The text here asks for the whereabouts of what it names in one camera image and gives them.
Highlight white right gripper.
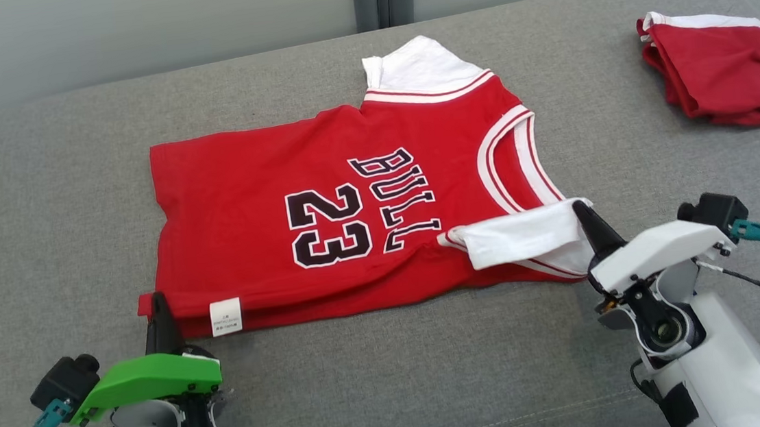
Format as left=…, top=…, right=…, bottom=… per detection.
left=572, top=186, right=739, bottom=298

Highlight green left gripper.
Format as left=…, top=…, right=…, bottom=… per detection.
left=59, top=286, right=227, bottom=427

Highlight red basketball jersey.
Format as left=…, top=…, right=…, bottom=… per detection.
left=116, top=21, right=602, bottom=344

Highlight red shorts with white stripe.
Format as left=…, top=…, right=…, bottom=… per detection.
left=635, top=1, right=760, bottom=138

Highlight grey fabric sofa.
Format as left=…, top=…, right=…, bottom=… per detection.
left=0, top=0, right=760, bottom=427

